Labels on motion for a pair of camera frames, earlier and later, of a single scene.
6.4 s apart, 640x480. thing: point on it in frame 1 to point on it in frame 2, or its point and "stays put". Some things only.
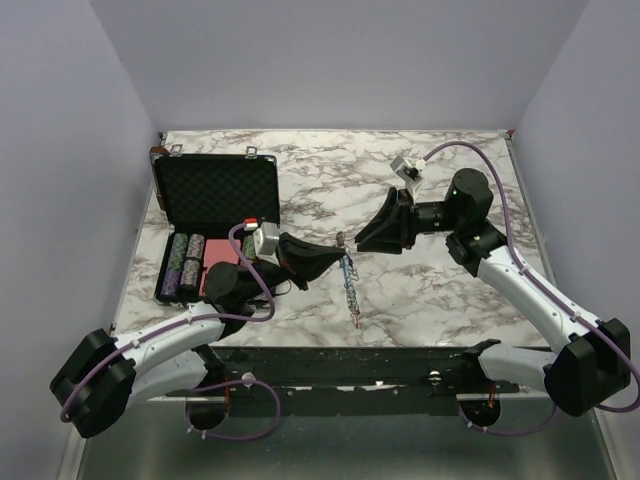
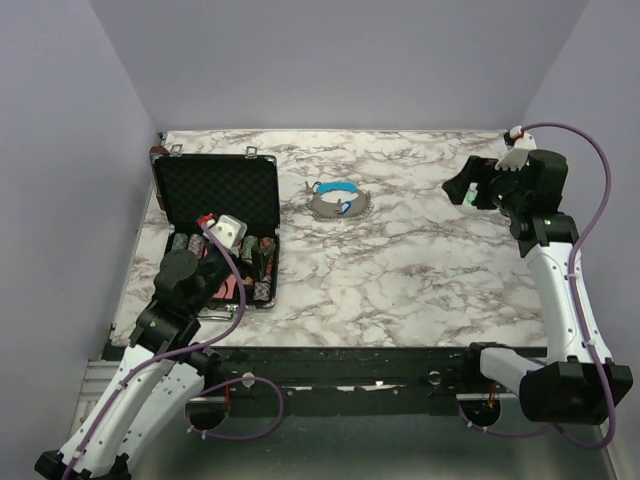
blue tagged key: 345,261 to 342,208
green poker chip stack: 249,246 stays put
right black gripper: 391,240 to 483,171
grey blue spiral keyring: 351,281 to 359,207
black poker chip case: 204,196 stays put
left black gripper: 310,259 to 258,268
